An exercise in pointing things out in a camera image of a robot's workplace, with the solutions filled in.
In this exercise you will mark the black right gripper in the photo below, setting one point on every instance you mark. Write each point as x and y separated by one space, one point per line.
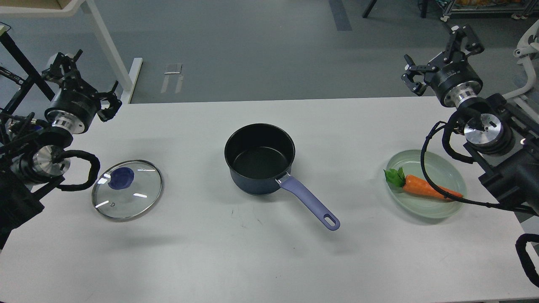
456 81

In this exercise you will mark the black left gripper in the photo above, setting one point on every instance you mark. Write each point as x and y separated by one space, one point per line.
71 108

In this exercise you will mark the glass pot lid purple knob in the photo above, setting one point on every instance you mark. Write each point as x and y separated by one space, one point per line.
127 190

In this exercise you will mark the dark blue saucepan purple handle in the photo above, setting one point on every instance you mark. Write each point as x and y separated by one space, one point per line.
260 157

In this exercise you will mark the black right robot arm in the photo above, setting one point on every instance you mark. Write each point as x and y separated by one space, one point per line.
499 137

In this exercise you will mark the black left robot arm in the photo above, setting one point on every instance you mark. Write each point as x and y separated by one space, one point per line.
35 155

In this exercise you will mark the white chair base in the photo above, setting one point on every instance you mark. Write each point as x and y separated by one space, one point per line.
526 54

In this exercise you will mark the wheeled metal cart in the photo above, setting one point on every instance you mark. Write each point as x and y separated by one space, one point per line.
515 9

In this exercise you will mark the pale green oval plate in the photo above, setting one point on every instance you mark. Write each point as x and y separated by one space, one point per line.
440 171

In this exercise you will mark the orange toy carrot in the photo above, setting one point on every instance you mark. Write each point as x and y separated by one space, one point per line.
413 184

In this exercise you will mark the white desk frame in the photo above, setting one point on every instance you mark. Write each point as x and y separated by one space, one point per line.
41 9

